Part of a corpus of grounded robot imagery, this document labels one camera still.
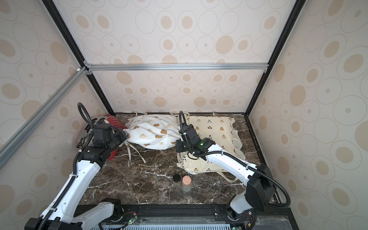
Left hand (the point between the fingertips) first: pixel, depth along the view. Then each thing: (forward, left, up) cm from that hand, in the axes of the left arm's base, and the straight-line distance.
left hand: (129, 129), depth 76 cm
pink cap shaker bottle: (-23, -31, -16) cm, 42 cm away
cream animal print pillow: (+11, -53, -15) cm, 57 cm away
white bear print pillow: (+3, -11, -6) cm, 13 cm away
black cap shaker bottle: (-21, -26, -18) cm, 38 cm away
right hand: (-2, -28, -8) cm, 30 cm away
